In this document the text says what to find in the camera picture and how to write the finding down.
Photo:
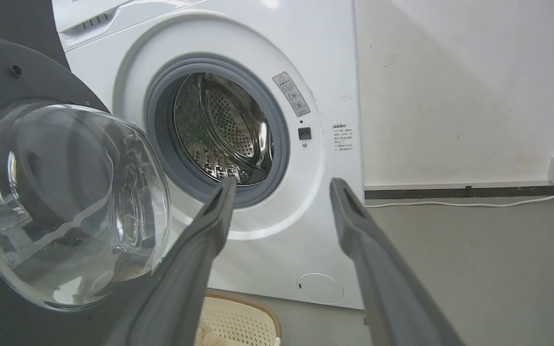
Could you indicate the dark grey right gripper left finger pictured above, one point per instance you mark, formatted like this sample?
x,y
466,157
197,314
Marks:
x,y
181,283

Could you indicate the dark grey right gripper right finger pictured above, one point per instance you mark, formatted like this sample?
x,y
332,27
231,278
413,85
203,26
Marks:
x,y
383,283

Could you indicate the dark washing machine door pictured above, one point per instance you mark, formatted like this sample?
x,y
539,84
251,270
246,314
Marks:
x,y
56,206

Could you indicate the white front-load washing machine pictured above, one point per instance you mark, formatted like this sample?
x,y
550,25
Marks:
x,y
306,96

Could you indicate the cream perforated laundry basket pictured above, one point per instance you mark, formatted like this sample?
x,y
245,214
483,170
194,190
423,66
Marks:
x,y
238,322

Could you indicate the white detergent drawer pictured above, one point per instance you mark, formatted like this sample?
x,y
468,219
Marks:
x,y
84,21

